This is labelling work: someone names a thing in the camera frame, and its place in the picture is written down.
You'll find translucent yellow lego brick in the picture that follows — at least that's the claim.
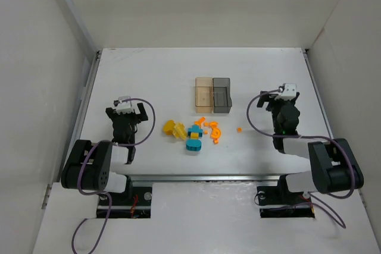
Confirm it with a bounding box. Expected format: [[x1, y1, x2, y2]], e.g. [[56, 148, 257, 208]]
[[173, 123, 188, 140]]

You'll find orange arch lego piece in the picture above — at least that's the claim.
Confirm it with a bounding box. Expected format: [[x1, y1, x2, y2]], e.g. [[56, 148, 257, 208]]
[[210, 127, 221, 140]]

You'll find yellow face lego piece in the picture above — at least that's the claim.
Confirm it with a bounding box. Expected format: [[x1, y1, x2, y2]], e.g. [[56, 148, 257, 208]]
[[163, 120, 175, 136]]

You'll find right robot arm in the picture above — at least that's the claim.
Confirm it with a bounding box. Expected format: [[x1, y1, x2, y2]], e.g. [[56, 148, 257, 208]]
[[257, 87, 364, 197]]

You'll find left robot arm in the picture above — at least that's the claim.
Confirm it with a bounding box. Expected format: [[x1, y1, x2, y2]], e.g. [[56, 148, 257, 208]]
[[61, 97, 148, 197]]

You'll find grey transparent container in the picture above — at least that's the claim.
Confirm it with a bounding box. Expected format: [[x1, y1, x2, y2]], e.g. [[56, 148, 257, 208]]
[[213, 77, 232, 114]]

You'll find teal cross lego brick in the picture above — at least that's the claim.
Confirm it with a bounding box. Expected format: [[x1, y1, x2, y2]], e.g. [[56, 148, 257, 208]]
[[188, 125, 204, 138]]

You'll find small yellow square lego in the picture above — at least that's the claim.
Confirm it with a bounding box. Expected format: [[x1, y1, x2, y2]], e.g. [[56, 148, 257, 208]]
[[190, 133, 199, 140]]

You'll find teal rounded lego brick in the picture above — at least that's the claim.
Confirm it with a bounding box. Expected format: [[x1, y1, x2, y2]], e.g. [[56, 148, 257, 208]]
[[186, 139, 202, 152]]

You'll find orange long lego brick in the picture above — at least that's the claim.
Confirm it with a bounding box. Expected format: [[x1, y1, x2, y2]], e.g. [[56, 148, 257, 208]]
[[194, 117, 205, 126]]

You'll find orange curved lego piece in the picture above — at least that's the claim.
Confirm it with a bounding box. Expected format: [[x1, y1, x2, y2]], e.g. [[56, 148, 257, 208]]
[[209, 121, 218, 128]]

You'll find orange transparent container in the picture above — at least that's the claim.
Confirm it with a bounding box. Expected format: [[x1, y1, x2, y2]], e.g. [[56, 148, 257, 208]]
[[195, 77, 214, 113]]

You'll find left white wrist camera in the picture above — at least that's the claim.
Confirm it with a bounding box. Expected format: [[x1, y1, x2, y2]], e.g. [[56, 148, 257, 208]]
[[114, 96, 135, 115]]

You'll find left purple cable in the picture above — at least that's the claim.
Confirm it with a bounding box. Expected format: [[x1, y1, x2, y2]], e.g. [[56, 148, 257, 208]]
[[70, 96, 156, 254]]

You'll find purple cable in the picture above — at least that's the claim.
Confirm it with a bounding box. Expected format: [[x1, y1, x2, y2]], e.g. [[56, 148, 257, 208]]
[[246, 87, 358, 229], [70, 96, 156, 254]]

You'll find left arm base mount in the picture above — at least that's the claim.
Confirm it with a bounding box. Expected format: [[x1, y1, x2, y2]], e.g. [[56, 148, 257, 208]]
[[109, 186, 152, 219]]

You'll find aluminium front rail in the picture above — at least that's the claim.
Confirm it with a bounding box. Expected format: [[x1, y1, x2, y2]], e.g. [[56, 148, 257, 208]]
[[129, 174, 280, 182]]

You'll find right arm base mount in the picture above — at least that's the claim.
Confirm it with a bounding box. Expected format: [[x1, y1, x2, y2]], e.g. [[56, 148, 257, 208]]
[[255, 186, 315, 218]]

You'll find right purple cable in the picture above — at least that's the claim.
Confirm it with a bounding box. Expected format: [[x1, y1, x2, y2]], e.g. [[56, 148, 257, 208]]
[[246, 87, 358, 229]]

